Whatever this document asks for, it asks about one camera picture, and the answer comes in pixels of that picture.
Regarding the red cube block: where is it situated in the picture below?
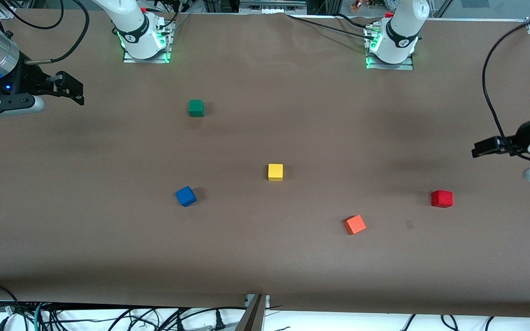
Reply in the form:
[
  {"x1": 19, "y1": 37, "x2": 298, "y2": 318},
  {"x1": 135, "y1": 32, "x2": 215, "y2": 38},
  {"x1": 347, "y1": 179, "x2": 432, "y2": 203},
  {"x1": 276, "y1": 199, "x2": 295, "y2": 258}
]
[{"x1": 431, "y1": 189, "x2": 454, "y2": 208}]

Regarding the blue cube block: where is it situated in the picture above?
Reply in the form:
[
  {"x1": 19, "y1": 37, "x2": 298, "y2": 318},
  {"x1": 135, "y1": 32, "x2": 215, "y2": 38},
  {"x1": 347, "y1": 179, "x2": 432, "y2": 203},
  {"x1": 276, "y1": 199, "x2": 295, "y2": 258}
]
[{"x1": 175, "y1": 186, "x2": 198, "y2": 208}]

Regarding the orange cube block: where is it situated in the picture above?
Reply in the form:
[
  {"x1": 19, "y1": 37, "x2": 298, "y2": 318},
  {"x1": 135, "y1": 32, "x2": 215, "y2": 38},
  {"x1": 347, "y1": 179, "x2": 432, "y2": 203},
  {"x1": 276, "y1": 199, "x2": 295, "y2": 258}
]
[{"x1": 343, "y1": 214, "x2": 367, "y2": 236}]

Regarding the brown paper table cover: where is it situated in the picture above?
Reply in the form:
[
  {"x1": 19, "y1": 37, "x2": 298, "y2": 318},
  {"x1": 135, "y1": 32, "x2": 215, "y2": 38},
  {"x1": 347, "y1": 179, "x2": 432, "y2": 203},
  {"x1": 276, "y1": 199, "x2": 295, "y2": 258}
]
[{"x1": 0, "y1": 8, "x2": 530, "y2": 319}]

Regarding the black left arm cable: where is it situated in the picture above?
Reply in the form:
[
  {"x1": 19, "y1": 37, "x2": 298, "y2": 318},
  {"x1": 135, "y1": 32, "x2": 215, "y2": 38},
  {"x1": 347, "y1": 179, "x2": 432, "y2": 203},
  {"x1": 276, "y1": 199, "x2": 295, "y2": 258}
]
[{"x1": 482, "y1": 21, "x2": 530, "y2": 159}]

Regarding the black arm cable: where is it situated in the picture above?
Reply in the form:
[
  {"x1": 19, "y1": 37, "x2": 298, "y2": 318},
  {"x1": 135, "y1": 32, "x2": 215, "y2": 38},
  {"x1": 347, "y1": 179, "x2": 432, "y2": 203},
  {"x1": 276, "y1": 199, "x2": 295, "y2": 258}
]
[
  {"x1": 482, "y1": 21, "x2": 530, "y2": 159},
  {"x1": 25, "y1": 0, "x2": 90, "y2": 64}
]

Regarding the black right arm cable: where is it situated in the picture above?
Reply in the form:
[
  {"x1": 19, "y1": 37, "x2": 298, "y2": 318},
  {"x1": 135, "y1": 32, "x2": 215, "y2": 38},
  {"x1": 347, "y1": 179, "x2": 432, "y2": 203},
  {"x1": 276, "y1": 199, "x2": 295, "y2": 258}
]
[{"x1": 25, "y1": 0, "x2": 90, "y2": 64}]

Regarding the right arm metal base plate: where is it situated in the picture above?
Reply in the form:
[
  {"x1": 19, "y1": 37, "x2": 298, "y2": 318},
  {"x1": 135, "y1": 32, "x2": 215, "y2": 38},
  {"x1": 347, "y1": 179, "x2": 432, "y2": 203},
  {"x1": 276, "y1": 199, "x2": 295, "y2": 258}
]
[{"x1": 122, "y1": 21, "x2": 173, "y2": 64}]

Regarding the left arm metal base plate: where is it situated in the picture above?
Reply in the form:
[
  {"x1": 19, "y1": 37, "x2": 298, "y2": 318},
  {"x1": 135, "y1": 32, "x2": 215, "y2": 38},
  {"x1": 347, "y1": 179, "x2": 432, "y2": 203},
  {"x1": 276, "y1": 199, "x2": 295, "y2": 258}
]
[{"x1": 365, "y1": 27, "x2": 415, "y2": 71}]

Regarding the black base cable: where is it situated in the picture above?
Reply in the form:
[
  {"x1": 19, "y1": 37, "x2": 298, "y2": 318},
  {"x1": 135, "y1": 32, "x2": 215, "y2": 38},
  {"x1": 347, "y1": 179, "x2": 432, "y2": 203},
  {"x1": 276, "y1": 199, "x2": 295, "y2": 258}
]
[
  {"x1": 334, "y1": 13, "x2": 378, "y2": 29},
  {"x1": 287, "y1": 15, "x2": 374, "y2": 39}
]

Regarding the aluminium frame rail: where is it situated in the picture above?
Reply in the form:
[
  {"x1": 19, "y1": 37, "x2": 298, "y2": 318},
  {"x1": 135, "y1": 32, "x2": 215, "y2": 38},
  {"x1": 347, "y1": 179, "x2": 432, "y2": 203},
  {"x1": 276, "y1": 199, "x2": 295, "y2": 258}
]
[{"x1": 239, "y1": 0, "x2": 307, "y2": 15}]

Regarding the metal table edge bracket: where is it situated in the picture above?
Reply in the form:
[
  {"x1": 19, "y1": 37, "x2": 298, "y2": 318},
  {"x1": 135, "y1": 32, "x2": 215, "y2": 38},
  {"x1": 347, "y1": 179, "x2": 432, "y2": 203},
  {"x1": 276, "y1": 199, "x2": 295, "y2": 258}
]
[{"x1": 235, "y1": 294, "x2": 271, "y2": 331}]

